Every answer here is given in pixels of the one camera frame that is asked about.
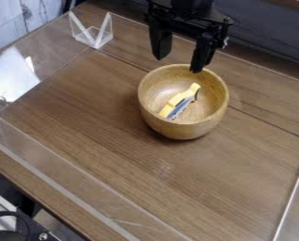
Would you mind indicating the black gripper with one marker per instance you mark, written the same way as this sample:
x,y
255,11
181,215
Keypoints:
x,y
196,19

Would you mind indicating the blue wooden toy fish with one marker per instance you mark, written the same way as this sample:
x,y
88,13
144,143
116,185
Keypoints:
x,y
179,102

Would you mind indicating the brown wooden bowl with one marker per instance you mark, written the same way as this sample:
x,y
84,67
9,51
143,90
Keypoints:
x,y
200,117

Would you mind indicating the clear acrylic front barrier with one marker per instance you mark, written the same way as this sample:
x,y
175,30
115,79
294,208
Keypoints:
x,y
99,213

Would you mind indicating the black metal mount with screw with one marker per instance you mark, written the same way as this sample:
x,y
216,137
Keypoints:
x,y
45,228

